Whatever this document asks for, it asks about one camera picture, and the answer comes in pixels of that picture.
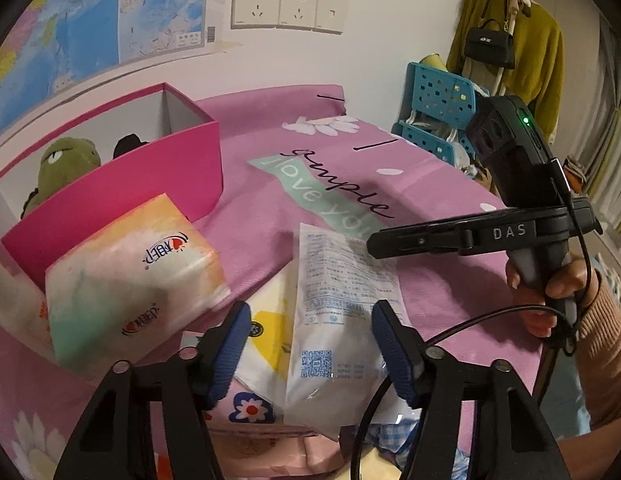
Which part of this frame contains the pink storage box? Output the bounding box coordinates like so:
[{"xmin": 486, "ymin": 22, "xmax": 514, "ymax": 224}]
[{"xmin": 0, "ymin": 81, "xmax": 225, "ymax": 291}]

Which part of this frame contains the light blue cloth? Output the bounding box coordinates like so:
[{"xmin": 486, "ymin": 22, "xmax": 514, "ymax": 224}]
[{"xmin": 538, "ymin": 350, "xmax": 591, "ymax": 436}]

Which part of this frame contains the yellow-green sweater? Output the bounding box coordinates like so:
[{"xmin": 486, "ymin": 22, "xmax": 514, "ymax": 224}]
[{"xmin": 447, "ymin": 0, "xmax": 566, "ymax": 133}]

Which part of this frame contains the black plush toy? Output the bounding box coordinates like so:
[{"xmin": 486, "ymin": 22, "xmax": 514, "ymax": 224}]
[{"xmin": 113, "ymin": 132, "xmax": 150, "ymax": 159}]

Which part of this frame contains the green plush toy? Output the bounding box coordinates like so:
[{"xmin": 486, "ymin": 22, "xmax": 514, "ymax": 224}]
[{"xmin": 21, "ymin": 136, "xmax": 102, "ymax": 218}]

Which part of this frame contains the black cable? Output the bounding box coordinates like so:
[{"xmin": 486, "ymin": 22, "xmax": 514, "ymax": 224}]
[{"xmin": 351, "ymin": 157, "xmax": 594, "ymax": 480}]

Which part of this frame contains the white wall switch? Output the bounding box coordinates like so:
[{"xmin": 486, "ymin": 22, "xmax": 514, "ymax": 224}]
[{"xmin": 313, "ymin": 0, "xmax": 349, "ymax": 36}]

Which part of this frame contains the black handbag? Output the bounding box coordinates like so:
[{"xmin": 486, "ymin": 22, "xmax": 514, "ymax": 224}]
[{"xmin": 463, "ymin": 19, "xmax": 517, "ymax": 70}]

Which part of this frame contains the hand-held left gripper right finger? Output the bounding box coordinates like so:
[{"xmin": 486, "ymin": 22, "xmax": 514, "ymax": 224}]
[{"xmin": 371, "ymin": 300, "xmax": 571, "ymax": 480}]

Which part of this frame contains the person's right hand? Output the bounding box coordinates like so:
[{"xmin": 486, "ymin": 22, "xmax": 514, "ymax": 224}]
[{"xmin": 505, "ymin": 259, "xmax": 601, "ymax": 339}]

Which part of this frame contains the white coat rack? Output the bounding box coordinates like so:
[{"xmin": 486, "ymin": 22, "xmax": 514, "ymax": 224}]
[{"xmin": 483, "ymin": 0, "xmax": 541, "ymax": 96}]

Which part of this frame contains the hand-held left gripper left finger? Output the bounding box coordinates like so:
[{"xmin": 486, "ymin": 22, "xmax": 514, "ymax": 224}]
[{"xmin": 53, "ymin": 301, "xmax": 252, "ymax": 480}]

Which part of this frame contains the grey curtain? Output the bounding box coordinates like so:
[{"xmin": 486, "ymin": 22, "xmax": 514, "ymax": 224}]
[{"xmin": 581, "ymin": 10, "xmax": 621, "ymax": 226}]

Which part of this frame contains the floral pink cloth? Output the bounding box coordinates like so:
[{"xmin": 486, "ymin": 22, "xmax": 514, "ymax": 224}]
[{"xmin": 203, "ymin": 380, "xmax": 286, "ymax": 426}]

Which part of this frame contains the person's right forearm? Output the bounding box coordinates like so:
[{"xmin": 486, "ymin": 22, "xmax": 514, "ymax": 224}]
[{"xmin": 553, "ymin": 270, "xmax": 621, "ymax": 480}]

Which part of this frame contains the white orange tissue pack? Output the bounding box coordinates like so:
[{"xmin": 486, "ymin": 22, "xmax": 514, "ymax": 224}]
[{"xmin": 0, "ymin": 240, "xmax": 56, "ymax": 361}]

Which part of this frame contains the white wall socket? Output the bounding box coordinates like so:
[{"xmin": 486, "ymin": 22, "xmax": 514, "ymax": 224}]
[
  {"xmin": 276, "ymin": 0, "xmax": 320, "ymax": 31},
  {"xmin": 229, "ymin": 0, "xmax": 282, "ymax": 30}
]

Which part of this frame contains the white plastic packet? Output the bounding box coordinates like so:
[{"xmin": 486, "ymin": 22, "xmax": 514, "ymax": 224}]
[{"xmin": 283, "ymin": 222, "xmax": 414, "ymax": 443}]

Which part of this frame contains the wall map poster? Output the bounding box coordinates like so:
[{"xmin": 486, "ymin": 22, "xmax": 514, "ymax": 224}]
[{"xmin": 0, "ymin": 0, "xmax": 226, "ymax": 138}]

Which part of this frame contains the blue plastic rack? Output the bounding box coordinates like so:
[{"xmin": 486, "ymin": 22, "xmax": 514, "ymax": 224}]
[{"xmin": 393, "ymin": 61, "xmax": 479, "ymax": 166}]

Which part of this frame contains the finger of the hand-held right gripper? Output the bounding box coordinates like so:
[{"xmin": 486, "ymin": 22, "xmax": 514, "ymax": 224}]
[{"xmin": 367, "ymin": 212, "xmax": 475, "ymax": 260}]

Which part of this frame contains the colourful tissue pack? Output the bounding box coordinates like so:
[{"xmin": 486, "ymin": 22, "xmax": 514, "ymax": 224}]
[{"xmin": 44, "ymin": 192, "xmax": 230, "ymax": 368}]

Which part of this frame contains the white packet with yellow logo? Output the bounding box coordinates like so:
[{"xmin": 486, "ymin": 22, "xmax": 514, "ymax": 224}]
[{"xmin": 233, "ymin": 259, "xmax": 304, "ymax": 411}]

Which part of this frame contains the blue checkered cloth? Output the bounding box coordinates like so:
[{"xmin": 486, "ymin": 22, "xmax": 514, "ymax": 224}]
[{"xmin": 363, "ymin": 407, "xmax": 471, "ymax": 480}]

